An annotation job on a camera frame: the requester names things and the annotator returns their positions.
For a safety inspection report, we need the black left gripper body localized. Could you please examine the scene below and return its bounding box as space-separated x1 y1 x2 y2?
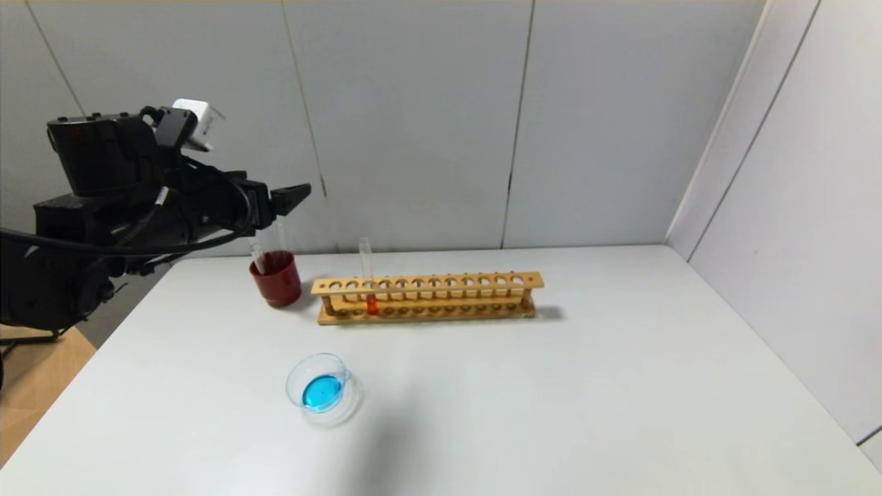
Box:
185 170 276 238

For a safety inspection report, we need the test tube with red pigment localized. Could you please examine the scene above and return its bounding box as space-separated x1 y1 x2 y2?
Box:
359 238 380 316

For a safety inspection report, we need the wooden test tube rack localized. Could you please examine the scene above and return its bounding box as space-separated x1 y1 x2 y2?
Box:
311 271 545 326

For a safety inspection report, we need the dark red plastic cup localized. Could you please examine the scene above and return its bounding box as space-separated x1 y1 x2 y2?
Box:
250 251 302 309

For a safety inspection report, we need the clear glass beaker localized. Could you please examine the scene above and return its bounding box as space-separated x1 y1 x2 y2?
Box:
286 353 362 424

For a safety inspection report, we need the black metal stand leg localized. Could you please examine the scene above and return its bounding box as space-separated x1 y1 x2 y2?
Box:
0 329 66 359

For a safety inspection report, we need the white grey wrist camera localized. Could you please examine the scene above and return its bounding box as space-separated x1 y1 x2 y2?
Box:
171 99 225 153

